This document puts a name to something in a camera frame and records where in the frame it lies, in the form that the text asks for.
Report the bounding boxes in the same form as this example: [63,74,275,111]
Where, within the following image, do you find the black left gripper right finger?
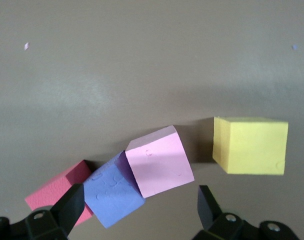
[193,184,245,240]

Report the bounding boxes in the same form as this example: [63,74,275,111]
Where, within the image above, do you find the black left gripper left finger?
[24,183,86,240]

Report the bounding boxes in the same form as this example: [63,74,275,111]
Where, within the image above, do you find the pink foam cube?
[124,124,195,199]

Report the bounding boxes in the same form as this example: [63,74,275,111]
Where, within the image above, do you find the red foam cube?
[24,159,94,227]

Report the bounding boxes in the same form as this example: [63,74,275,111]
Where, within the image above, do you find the purple foam cube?
[82,149,146,230]

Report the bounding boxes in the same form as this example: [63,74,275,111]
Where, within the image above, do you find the yellow foam cube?
[211,116,290,177]

